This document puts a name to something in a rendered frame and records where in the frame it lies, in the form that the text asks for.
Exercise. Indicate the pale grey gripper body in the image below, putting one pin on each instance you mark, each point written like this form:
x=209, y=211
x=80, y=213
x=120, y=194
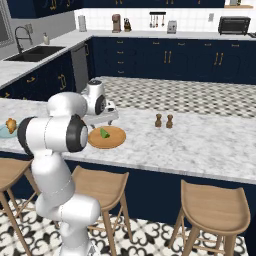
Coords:
x=106, y=117

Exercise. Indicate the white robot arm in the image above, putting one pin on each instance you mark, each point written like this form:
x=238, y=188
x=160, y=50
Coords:
x=50, y=133

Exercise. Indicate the green lemon wedge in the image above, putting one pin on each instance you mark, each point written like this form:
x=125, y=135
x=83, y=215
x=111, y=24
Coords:
x=104, y=133

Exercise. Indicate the brown chicken drumstick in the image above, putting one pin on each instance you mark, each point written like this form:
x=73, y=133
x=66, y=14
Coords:
x=11, y=125

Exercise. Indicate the round wooden plate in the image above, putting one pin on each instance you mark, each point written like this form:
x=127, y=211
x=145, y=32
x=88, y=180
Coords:
x=113, y=141

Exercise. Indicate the brown wooden shaker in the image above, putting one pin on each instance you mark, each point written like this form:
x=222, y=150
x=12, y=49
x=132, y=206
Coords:
x=169, y=122
x=158, y=121

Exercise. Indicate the grey dishwasher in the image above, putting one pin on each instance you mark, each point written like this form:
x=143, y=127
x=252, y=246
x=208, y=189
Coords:
x=79, y=66

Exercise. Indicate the wooden bar stool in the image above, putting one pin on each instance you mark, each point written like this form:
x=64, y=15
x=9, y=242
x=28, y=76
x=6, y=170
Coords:
x=213, y=208
x=100, y=186
x=11, y=171

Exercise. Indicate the navy base cupboards under sink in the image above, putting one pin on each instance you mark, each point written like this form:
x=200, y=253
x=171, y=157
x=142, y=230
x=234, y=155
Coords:
x=43, y=80

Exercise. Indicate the navy island base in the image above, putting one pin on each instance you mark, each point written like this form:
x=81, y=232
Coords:
x=153, y=190

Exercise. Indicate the dark knife block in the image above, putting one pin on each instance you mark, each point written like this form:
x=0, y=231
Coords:
x=127, y=25

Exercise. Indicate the black kitchen sink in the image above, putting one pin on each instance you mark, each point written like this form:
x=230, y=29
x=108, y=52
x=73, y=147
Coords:
x=36, y=53

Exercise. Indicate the white paper towel roll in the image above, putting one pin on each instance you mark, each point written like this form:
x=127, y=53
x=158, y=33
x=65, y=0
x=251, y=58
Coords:
x=82, y=23

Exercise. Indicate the white soap dispenser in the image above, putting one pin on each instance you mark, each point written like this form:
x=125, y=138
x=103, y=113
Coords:
x=46, y=39

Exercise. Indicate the light blue plate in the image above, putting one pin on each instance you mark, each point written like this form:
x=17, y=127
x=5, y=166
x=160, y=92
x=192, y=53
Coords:
x=3, y=132

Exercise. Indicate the hanging kitchen tool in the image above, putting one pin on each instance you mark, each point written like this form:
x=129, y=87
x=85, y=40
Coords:
x=151, y=21
x=162, y=20
x=156, y=21

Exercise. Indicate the navy base cupboards long run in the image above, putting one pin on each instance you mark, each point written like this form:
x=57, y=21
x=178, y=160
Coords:
x=196, y=60

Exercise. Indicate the silver toaster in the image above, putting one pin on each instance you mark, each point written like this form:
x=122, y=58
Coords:
x=172, y=27

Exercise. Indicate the black sink tap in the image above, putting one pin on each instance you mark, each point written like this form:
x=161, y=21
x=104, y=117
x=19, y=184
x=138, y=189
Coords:
x=19, y=40

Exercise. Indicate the black toaster oven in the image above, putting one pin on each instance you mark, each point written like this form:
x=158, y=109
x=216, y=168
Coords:
x=234, y=25

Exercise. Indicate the black utensil rail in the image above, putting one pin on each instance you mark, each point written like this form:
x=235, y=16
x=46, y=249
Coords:
x=157, y=13

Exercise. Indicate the navy wall cupboards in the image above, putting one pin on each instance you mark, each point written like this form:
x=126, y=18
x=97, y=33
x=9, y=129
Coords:
x=30, y=8

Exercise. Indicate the grey window frame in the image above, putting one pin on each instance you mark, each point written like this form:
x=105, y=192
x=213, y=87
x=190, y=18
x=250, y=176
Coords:
x=4, y=26

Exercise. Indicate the wooden wall shelf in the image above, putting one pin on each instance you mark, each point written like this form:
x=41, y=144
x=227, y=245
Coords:
x=238, y=6

